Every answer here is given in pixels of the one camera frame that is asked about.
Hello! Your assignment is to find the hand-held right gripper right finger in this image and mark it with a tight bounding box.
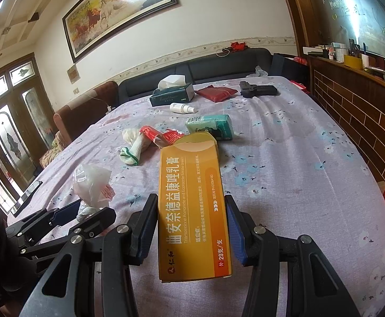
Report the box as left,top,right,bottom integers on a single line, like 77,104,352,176
224,194,347,317

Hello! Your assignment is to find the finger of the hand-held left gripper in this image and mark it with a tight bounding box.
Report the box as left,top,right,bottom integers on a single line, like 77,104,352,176
21,206,118,265
6,199,81,240

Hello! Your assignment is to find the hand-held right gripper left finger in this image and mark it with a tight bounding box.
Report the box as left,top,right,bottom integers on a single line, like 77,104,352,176
29,193,159,317

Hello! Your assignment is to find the white plastic bag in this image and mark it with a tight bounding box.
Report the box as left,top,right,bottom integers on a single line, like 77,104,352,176
73,164,114,222

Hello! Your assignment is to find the orange medicine box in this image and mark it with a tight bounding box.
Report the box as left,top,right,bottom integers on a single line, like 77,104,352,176
158,140,233,284

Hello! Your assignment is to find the red carton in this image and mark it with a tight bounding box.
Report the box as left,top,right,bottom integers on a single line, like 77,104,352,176
140,125,185,148

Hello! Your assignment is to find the teal tissue pack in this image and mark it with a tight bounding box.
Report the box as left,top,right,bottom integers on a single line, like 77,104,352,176
185,114,234,141

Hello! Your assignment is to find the black smartphone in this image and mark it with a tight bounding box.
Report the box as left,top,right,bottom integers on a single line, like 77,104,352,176
10,181,44,217

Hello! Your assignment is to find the wooden glass door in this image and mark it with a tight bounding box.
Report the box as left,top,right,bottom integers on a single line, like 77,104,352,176
0,54,56,218

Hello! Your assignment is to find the white sock green cuff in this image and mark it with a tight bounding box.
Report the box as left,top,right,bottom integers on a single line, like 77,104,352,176
119,128,153,166

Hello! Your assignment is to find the yellow round tin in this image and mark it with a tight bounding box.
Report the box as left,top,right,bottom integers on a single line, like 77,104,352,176
173,131,219,154

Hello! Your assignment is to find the brown armchair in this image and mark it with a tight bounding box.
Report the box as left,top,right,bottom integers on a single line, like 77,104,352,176
40,80,120,169

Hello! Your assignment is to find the white spray bottle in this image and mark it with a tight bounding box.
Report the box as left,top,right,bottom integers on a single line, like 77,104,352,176
169,103,199,114

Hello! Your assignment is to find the dark green tissue box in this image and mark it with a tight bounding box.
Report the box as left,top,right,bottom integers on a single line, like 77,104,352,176
149,75,195,107

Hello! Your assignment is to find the red pouch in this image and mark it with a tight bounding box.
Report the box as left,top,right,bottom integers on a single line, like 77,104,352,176
195,86,239,103

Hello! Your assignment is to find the black pistol-shaped tool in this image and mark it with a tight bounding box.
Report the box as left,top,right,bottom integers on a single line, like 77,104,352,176
239,81,278,99

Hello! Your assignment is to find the red framed tray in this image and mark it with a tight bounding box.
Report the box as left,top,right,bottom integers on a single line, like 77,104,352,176
290,81,312,96

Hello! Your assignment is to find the wooden partition cabinet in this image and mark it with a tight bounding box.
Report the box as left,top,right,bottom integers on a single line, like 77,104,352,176
277,0,385,185

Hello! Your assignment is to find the dark blue paper bag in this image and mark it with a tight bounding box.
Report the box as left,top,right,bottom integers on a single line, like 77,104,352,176
271,53,309,85

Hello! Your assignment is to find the black sofa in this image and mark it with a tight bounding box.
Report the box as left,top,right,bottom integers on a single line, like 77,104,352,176
117,47,274,104

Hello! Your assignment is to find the framed horse painting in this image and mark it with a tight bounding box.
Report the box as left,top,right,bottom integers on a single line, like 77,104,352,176
62,0,176,64

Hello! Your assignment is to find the yellow container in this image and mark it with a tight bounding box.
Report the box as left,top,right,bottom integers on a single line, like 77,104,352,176
344,54,364,70

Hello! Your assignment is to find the frosted glass panel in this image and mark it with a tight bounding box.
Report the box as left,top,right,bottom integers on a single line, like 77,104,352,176
311,0,385,70

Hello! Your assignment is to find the small wall plaque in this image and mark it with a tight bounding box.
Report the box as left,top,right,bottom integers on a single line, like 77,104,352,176
67,66,81,85

